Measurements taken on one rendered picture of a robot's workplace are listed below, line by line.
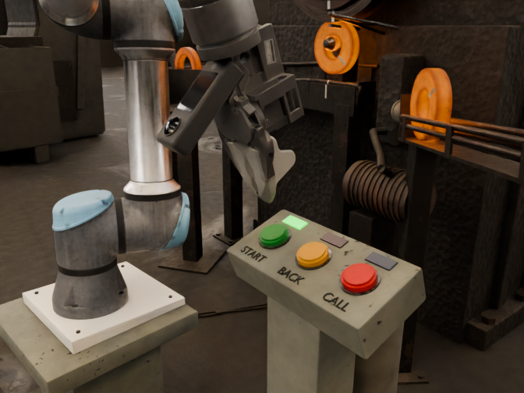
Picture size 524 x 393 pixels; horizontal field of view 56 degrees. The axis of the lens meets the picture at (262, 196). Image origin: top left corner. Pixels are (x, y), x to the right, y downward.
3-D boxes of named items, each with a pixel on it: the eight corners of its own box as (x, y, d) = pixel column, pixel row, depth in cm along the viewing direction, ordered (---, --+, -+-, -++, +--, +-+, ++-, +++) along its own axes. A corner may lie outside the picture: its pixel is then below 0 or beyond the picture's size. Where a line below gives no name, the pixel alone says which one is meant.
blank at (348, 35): (314, 47, 157) (306, 47, 155) (340, 8, 145) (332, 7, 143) (339, 84, 151) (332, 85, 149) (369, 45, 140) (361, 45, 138)
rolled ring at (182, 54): (185, 99, 222) (192, 98, 224) (200, 70, 208) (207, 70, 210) (170, 68, 227) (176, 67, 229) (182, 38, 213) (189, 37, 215)
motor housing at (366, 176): (359, 321, 154) (372, 154, 136) (419, 356, 137) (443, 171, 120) (330, 337, 146) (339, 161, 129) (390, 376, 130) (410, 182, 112)
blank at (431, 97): (428, 151, 113) (414, 151, 113) (419, 91, 118) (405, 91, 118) (458, 121, 99) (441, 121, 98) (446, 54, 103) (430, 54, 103)
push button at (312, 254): (314, 247, 64) (311, 236, 63) (337, 258, 61) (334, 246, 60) (292, 265, 62) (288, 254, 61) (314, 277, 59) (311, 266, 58)
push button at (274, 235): (277, 229, 69) (274, 219, 68) (296, 238, 66) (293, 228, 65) (256, 245, 68) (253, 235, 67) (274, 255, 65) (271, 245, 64)
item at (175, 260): (169, 244, 208) (157, 68, 184) (228, 252, 201) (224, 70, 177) (145, 265, 190) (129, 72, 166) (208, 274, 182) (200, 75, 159)
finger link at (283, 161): (310, 189, 64) (293, 125, 59) (277, 213, 61) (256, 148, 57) (294, 183, 66) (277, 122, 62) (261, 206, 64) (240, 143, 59)
